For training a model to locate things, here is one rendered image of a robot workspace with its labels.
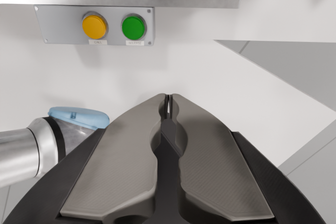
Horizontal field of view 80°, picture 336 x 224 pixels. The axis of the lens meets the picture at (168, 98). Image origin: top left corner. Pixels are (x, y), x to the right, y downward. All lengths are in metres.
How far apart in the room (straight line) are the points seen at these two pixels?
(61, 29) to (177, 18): 0.24
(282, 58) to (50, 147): 1.48
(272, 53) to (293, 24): 1.02
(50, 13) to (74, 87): 0.23
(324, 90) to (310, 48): 0.38
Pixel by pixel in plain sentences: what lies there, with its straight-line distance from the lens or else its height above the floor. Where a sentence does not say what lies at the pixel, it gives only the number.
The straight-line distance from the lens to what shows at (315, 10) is 0.58.
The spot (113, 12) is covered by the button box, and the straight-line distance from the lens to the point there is 0.40.
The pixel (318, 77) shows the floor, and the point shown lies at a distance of 1.83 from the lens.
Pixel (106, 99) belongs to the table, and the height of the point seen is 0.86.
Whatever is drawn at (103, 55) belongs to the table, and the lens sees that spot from 0.54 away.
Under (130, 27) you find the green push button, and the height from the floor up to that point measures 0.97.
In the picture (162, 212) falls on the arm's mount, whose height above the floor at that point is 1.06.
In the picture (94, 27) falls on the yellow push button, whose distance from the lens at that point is 0.40.
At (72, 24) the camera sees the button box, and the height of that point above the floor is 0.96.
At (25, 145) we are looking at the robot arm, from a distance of 0.39.
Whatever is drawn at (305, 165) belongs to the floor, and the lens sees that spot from 2.42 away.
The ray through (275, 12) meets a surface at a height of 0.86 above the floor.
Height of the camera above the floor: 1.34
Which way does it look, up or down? 59 degrees down
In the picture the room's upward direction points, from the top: 179 degrees counter-clockwise
